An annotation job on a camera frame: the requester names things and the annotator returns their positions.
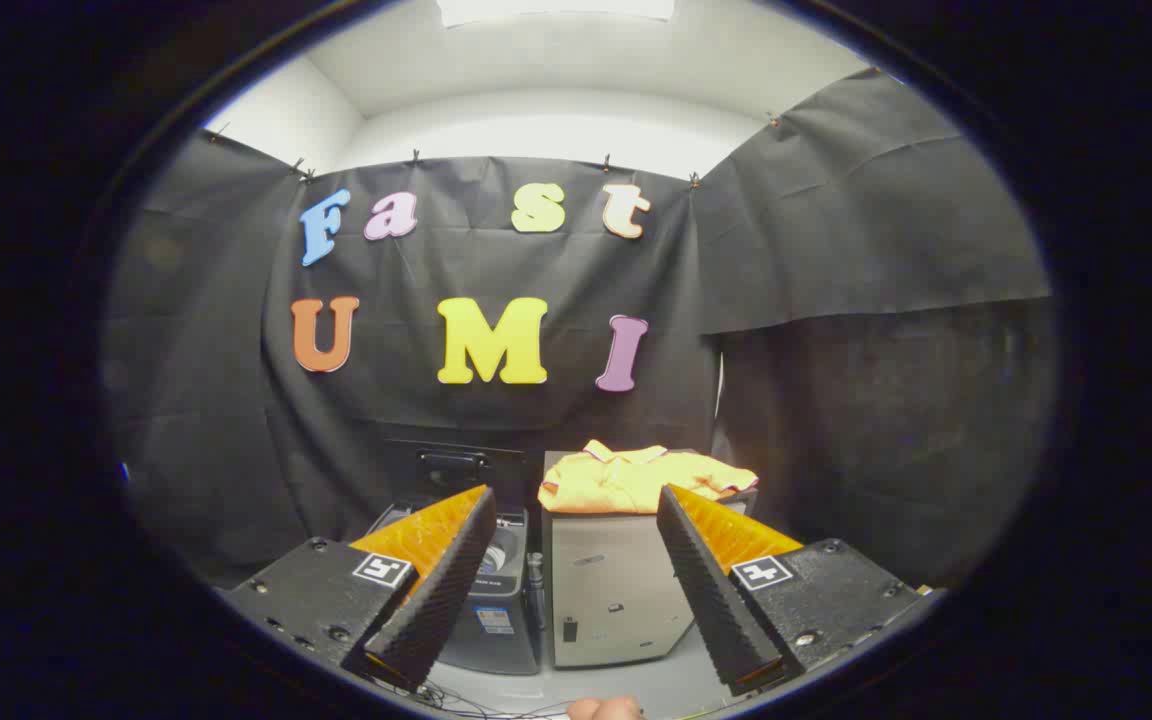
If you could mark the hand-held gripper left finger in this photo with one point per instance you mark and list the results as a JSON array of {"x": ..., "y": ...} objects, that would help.
[{"x": 446, "y": 590}]

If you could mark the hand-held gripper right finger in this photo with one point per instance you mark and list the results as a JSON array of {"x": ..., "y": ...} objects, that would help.
[{"x": 711, "y": 590}]

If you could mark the grey washing machine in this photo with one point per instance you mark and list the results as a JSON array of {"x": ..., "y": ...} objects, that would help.
[{"x": 496, "y": 640}]

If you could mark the orange polo shirt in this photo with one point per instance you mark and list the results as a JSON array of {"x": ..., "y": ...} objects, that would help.
[{"x": 616, "y": 485}]

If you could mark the grey metal pipe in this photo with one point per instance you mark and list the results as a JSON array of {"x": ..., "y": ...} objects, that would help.
[{"x": 536, "y": 590}]

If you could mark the grey cabinet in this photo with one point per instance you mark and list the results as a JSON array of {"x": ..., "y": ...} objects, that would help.
[{"x": 606, "y": 590}]

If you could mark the black backdrop cloth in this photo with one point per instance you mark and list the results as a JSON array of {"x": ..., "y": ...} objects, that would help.
[{"x": 436, "y": 270}]

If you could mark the ceiling light panel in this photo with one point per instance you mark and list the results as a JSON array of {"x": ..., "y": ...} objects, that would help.
[{"x": 556, "y": 10}]

